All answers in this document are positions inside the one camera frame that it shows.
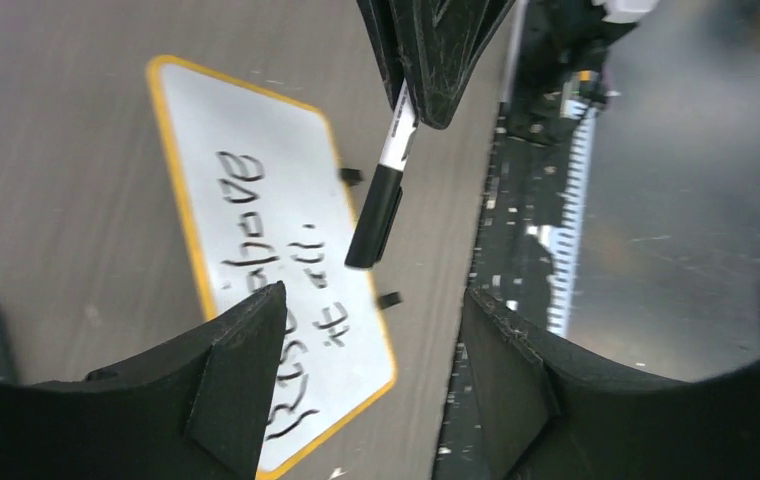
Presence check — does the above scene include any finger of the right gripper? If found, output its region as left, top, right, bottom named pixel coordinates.
left=356, top=0, right=406, bottom=109
left=389, top=0, right=514, bottom=129

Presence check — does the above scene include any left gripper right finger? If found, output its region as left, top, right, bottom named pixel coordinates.
left=461, top=289, right=760, bottom=479

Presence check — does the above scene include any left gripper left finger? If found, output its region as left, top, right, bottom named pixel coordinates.
left=0, top=283, right=287, bottom=479

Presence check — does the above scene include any black marker cap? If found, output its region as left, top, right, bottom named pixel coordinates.
left=344, top=164, right=403, bottom=269

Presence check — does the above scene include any yellow framed whiteboard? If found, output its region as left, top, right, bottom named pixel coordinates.
left=146, top=55, right=398, bottom=479

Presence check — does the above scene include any white whiteboard marker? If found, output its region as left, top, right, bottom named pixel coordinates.
left=378, top=81, right=419, bottom=172

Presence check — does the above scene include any black whiteboard foot right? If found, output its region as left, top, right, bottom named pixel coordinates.
left=339, top=167, right=364, bottom=187

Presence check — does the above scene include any black whiteboard foot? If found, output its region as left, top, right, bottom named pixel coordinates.
left=339, top=167, right=364, bottom=187
left=377, top=291, right=403, bottom=310

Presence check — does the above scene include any black whiteboard foot left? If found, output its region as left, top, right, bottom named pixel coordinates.
left=377, top=291, right=403, bottom=310

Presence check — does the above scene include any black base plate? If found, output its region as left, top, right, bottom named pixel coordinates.
left=431, top=0, right=640, bottom=480

